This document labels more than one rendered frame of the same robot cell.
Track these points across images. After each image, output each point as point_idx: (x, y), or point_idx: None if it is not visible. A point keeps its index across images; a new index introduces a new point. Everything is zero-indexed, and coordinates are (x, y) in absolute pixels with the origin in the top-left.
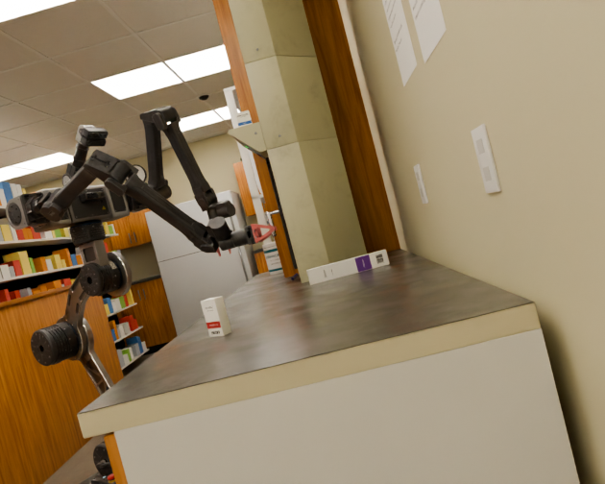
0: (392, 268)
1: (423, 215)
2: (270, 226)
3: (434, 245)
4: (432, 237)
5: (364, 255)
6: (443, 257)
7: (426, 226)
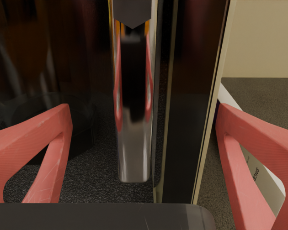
0: (283, 103)
1: (244, 14)
2: (239, 110)
3: (257, 57)
4: (259, 47)
5: (233, 100)
6: None
7: (242, 31)
